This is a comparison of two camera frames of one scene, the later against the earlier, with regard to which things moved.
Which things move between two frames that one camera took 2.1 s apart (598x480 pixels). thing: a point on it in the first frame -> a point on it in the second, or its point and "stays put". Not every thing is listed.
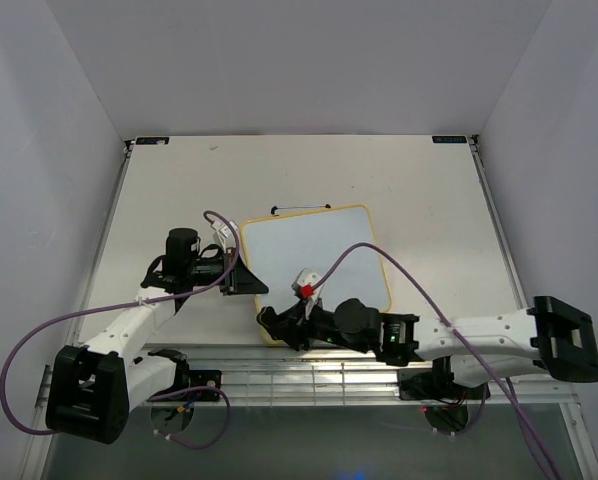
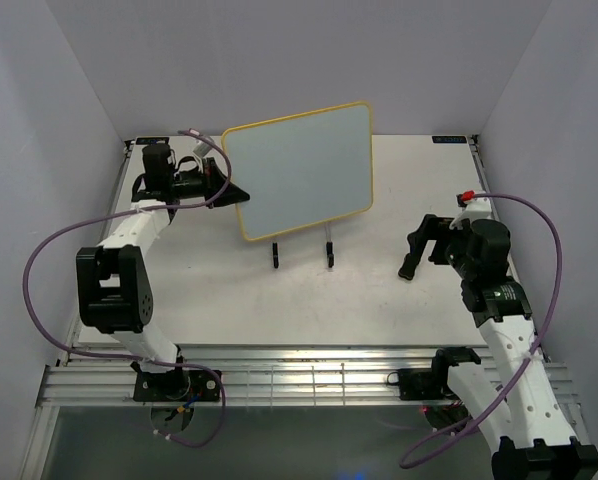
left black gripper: [245, 282] -> [210, 174]
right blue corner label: [448, 139] stays put
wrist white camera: [224, 235] -> [202, 149]
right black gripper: [294, 327] -> [435, 228]
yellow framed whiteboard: [280, 247] -> [303, 170]
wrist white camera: [304, 286] -> [479, 208]
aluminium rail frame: [269, 375] stays put
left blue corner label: [153, 140] stays put
